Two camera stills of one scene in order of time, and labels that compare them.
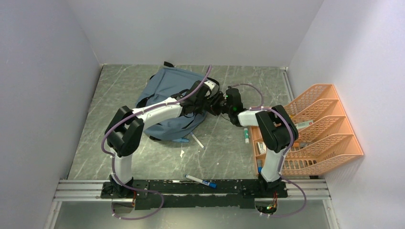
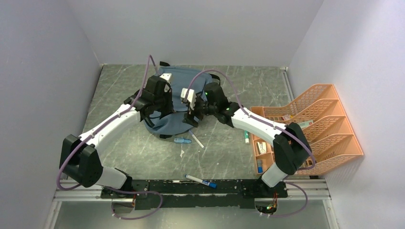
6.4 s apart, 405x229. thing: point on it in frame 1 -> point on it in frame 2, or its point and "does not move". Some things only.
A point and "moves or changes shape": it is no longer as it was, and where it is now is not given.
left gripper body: (201, 105) -> (163, 103)
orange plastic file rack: (326, 135) does not move
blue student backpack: (166, 81) moves or changes shape
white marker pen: (197, 140) does not move
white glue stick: (246, 135) does not move
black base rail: (194, 194) does not move
